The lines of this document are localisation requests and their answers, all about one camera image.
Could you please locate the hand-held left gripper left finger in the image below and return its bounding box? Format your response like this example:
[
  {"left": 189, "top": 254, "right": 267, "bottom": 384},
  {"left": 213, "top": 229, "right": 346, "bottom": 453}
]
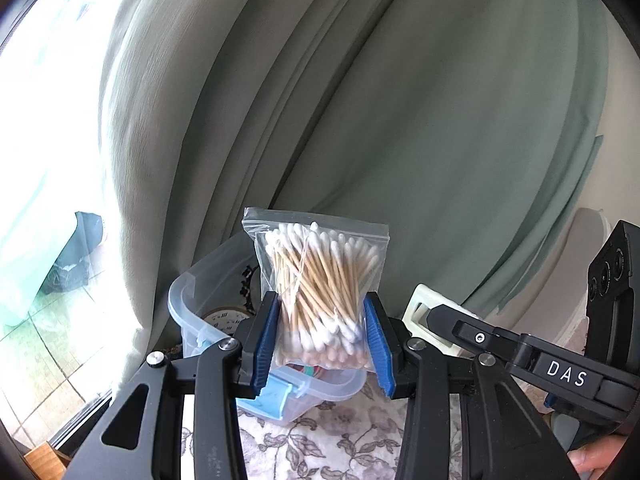
[{"left": 62, "top": 290, "right": 282, "bottom": 480}]

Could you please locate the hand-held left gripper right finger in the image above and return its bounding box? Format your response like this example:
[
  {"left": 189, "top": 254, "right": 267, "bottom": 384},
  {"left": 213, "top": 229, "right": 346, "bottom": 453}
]
[{"left": 364, "top": 291, "right": 568, "bottom": 480}]

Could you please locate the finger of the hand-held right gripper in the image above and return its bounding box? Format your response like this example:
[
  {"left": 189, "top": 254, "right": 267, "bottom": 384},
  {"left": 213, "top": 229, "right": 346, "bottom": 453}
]
[{"left": 422, "top": 302, "right": 538, "bottom": 368}]

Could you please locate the brown tape roll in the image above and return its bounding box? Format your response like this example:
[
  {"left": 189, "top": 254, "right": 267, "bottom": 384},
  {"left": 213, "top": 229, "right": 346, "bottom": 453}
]
[{"left": 202, "top": 306, "right": 251, "bottom": 336}]

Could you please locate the white hair clip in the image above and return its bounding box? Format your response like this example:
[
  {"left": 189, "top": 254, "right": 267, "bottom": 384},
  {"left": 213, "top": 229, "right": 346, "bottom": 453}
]
[{"left": 402, "top": 282, "right": 481, "bottom": 356}]

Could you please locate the black headband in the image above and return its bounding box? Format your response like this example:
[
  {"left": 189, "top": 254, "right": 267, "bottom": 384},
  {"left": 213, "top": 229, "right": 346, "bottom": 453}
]
[{"left": 239, "top": 265, "right": 261, "bottom": 311}]

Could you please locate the bag of cotton swabs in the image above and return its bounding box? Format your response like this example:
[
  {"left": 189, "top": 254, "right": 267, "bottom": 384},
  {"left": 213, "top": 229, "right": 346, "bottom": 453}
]
[{"left": 242, "top": 206, "right": 390, "bottom": 373}]

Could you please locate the clear plastic storage box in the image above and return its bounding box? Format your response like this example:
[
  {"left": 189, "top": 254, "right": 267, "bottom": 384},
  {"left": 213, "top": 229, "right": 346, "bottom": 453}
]
[{"left": 167, "top": 232, "right": 368, "bottom": 426}]

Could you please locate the person's right hand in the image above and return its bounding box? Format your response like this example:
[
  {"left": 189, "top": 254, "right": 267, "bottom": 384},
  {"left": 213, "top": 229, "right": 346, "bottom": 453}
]
[{"left": 570, "top": 435, "right": 632, "bottom": 478}]

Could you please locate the floral fleece blanket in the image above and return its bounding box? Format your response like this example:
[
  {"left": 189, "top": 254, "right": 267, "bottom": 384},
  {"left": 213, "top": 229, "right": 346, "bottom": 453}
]
[{"left": 180, "top": 375, "right": 551, "bottom": 480}]

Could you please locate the grey-green curtain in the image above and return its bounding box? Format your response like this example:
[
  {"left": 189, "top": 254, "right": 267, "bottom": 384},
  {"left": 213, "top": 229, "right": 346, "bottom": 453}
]
[{"left": 97, "top": 0, "right": 608, "bottom": 391}]

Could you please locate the glass window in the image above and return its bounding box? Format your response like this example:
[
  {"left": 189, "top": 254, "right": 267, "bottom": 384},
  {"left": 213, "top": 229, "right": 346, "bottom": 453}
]
[{"left": 0, "top": 0, "right": 166, "bottom": 461}]

